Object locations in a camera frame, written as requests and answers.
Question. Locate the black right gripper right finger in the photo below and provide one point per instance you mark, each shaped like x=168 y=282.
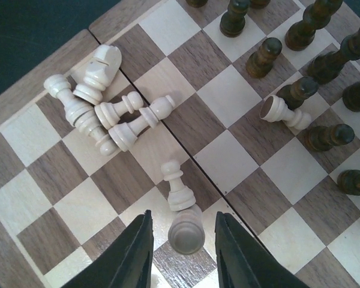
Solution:
x=243 y=262

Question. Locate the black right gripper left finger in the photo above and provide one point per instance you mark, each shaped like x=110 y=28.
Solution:
x=127 y=262

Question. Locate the light wooden pawn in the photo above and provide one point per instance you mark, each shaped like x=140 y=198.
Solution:
x=180 y=196
x=275 y=109

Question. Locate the pile of light pieces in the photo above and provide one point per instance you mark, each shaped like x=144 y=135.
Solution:
x=112 y=126

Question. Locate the wooden chessboard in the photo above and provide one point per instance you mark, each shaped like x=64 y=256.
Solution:
x=62 y=203

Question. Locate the light wooden fallen pawn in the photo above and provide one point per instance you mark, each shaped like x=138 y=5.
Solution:
x=275 y=109

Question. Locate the light wooden fallen knight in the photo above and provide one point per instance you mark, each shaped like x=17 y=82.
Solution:
x=99 y=74

